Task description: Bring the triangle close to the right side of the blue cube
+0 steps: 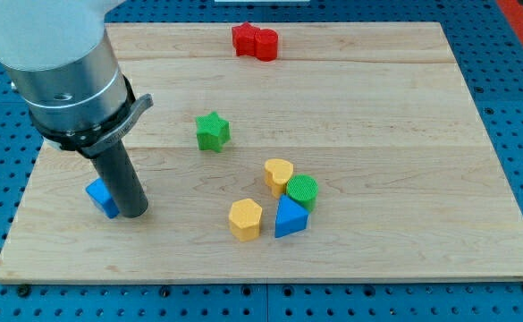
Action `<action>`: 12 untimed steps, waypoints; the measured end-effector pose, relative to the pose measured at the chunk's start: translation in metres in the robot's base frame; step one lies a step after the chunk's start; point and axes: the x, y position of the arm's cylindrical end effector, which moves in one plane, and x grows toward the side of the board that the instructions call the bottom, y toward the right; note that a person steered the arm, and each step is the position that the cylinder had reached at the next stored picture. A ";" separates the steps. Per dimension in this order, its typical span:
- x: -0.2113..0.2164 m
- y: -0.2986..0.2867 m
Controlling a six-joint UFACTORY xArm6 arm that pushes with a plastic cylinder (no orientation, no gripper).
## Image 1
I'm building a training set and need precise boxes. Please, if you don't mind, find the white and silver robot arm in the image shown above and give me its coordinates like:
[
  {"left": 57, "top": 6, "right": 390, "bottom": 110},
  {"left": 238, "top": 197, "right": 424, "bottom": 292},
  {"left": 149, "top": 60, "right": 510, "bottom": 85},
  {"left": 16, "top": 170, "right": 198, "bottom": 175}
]
[{"left": 0, "top": 0, "right": 153, "bottom": 158}]

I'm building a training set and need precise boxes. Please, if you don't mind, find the blue triangle block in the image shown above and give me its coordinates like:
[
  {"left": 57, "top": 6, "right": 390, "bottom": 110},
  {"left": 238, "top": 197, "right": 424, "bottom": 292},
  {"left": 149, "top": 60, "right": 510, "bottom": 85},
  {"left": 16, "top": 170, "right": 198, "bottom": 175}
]
[{"left": 274, "top": 194, "right": 309, "bottom": 238}]

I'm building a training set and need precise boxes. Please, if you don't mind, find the blue cube block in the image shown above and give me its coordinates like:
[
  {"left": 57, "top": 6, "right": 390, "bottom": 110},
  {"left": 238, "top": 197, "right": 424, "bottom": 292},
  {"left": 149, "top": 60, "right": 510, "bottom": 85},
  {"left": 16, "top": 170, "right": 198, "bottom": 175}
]
[{"left": 85, "top": 178, "right": 120, "bottom": 219}]

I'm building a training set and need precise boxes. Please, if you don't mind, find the yellow heart block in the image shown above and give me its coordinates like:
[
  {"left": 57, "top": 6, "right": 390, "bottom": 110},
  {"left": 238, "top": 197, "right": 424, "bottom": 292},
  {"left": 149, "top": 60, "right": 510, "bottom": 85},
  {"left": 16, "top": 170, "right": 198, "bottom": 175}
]
[{"left": 264, "top": 158, "right": 294, "bottom": 199}]

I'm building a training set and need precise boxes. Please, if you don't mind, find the wooden board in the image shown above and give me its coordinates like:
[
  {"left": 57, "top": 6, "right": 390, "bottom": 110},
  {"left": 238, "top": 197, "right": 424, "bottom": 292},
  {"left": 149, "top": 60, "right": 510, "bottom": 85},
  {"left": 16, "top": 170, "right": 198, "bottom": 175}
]
[{"left": 0, "top": 22, "right": 523, "bottom": 284}]

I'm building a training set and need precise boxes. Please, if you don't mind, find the green cylinder block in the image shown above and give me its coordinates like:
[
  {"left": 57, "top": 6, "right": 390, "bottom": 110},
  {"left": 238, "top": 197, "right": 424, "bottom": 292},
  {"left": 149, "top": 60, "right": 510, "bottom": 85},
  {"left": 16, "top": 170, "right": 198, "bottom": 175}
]
[{"left": 285, "top": 174, "right": 319, "bottom": 212}]

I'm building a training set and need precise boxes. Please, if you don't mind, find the green star block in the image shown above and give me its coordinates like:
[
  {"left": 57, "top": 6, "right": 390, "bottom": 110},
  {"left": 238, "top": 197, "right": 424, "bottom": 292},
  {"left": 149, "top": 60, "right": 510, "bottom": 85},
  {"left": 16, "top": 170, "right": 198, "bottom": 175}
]
[{"left": 195, "top": 111, "right": 231, "bottom": 153}]

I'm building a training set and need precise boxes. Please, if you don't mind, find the yellow hexagon block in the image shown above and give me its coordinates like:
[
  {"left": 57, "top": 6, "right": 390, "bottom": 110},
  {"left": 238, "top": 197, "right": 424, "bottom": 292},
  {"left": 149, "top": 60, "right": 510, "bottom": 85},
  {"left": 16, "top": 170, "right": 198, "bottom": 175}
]
[{"left": 228, "top": 199, "right": 263, "bottom": 242}]

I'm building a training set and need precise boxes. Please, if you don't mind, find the red cylinder block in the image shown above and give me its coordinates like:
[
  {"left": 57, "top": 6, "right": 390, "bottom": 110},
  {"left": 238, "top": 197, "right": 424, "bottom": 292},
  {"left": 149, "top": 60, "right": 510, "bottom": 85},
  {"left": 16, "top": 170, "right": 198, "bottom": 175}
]
[{"left": 254, "top": 29, "right": 279, "bottom": 62}]

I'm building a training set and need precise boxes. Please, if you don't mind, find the red star block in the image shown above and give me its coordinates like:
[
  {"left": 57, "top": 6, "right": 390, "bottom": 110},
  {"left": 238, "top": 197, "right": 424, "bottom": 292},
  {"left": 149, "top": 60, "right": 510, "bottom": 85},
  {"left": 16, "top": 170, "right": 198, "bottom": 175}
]
[{"left": 232, "top": 21, "right": 260, "bottom": 56}]

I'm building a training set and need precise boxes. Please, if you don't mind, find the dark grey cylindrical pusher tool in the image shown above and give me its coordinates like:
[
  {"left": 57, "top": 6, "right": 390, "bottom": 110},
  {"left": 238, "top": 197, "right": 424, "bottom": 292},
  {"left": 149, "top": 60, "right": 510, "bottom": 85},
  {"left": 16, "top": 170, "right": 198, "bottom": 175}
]
[{"left": 92, "top": 141, "right": 148, "bottom": 218}]

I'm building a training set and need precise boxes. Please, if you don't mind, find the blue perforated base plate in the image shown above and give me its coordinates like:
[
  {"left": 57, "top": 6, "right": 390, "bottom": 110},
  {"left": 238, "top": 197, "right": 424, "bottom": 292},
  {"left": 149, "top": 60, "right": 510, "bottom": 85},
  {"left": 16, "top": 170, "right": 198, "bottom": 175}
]
[{"left": 0, "top": 0, "right": 523, "bottom": 321}]

